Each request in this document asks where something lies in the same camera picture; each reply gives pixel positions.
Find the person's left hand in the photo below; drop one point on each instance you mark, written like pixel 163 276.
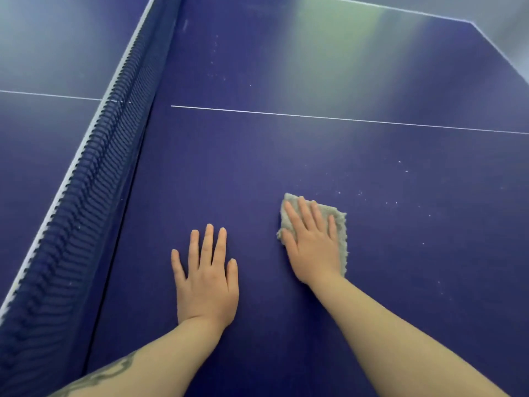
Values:
pixel 206 289

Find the person's right hand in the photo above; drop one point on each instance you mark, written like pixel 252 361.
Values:
pixel 316 252

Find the grey cleaning cloth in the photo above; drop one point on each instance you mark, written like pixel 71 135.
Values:
pixel 341 227

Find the person's right forearm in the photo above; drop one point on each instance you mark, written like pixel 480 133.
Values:
pixel 396 339

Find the person's left forearm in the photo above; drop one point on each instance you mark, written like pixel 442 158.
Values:
pixel 157 359

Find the blue table tennis table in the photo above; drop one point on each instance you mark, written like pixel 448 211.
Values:
pixel 330 161

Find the dark blue table tennis net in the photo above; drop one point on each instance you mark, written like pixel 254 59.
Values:
pixel 82 223

